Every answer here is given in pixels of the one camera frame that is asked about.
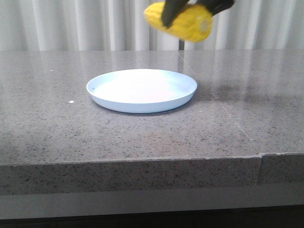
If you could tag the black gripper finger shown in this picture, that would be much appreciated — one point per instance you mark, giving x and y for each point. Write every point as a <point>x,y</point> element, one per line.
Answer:
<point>171,9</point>
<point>216,6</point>

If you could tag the yellow plastic corn cob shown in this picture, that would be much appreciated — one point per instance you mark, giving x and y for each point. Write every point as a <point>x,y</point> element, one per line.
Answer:
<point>194,23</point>

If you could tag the light blue round plate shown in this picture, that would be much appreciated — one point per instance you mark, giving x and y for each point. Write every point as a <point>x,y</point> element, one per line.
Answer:
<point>141,91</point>

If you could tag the white pleated curtain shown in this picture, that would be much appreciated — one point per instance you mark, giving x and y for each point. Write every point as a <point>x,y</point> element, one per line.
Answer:
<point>93,25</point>

